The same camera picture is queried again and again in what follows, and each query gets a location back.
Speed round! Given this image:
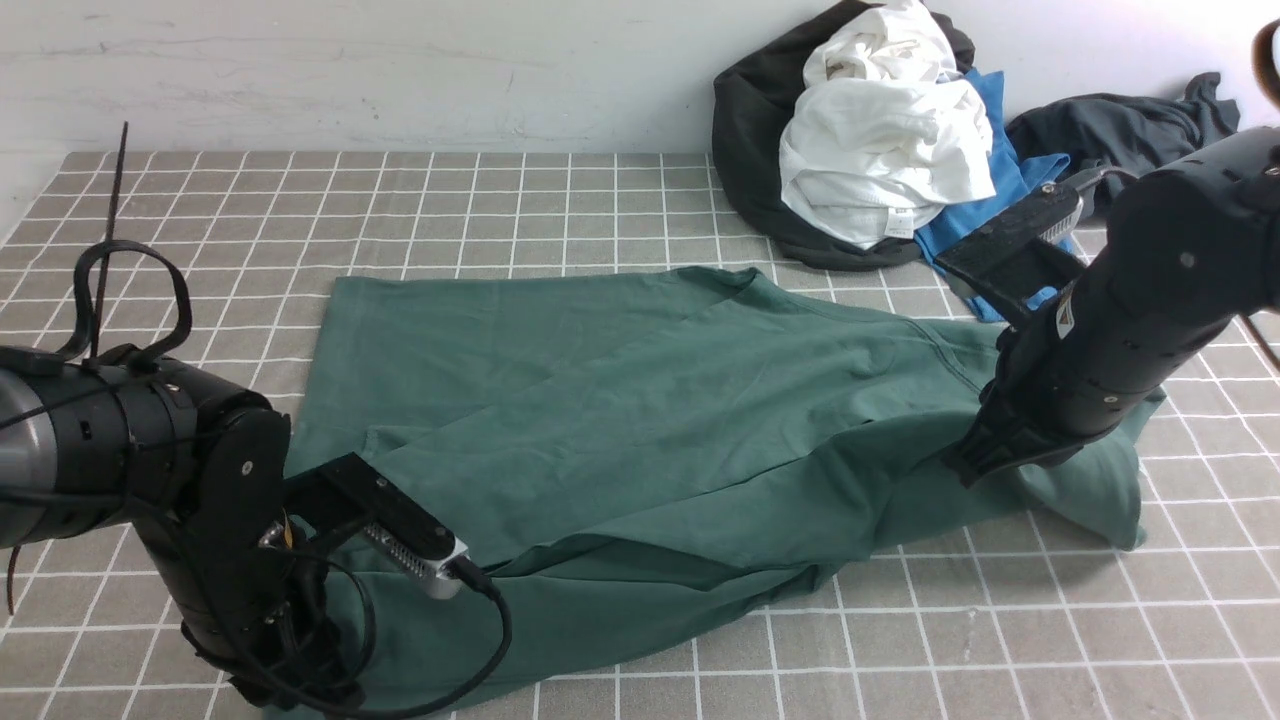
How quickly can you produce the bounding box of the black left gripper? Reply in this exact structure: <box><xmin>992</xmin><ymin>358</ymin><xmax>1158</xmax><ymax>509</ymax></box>
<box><xmin>180</xmin><ymin>570</ymin><xmax>366</xmax><ymax>710</ymax></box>

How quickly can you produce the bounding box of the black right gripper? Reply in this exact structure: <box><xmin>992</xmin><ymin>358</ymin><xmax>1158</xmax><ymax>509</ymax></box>
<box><xmin>942</xmin><ymin>386</ymin><xmax>1091</xmax><ymax>489</ymax></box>

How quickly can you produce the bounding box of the green long sleeve shirt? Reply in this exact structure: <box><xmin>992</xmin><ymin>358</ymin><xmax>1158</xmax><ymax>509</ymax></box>
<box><xmin>285</xmin><ymin>266</ymin><xmax>1164</xmax><ymax>707</ymax></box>

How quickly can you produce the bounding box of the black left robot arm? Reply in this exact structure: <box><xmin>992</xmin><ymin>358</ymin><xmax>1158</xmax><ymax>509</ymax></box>
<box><xmin>3</xmin><ymin>345</ymin><xmax>365</xmax><ymax>708</ymax></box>

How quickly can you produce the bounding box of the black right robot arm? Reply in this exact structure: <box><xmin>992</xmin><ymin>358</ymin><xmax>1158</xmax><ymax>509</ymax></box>
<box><xmin>936</xmin><ymin>127</ymin><xmax>1279</xmax><ymax>486</ymax></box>

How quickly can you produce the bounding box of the blue t-shirt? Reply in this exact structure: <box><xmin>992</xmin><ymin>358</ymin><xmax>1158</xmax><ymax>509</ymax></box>
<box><xmin>915</xmin><ymin>70</ymin><xmax>1082</xmax><ymax>323</ymax></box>

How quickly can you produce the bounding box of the white crumpled shirt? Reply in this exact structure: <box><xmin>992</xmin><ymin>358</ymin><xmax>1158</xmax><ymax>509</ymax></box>
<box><xmin>778</xmin><ymin>1</ymin><xmax>996</xmax><ymax>249</ymax></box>

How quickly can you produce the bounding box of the dark grey crumpled shirt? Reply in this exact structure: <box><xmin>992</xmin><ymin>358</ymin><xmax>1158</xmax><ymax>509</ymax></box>
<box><xmin>1006</xmin><ymin>72</ymin><xmax>1242</xmax><ymax>214</ymax></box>

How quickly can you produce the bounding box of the black garment under white shirt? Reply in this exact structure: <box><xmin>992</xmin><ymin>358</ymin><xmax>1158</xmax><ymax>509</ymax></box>
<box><xmin>710</xmin><ymin>1</ymin><xmax>975</xmax><ymax>272</ymax></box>

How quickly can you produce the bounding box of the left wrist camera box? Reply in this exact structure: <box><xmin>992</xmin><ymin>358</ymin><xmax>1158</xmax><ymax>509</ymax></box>
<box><xmin>262</xmin><ymin>454</ymin><xmax>471</xmax><ymax>601</ymax></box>

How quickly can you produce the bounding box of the black left camera cable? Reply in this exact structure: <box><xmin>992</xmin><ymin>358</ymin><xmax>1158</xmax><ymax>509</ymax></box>
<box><xmin>230</xmin><ymin>541</ymin><xmax>515</xmax><ymax>720</ymax></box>

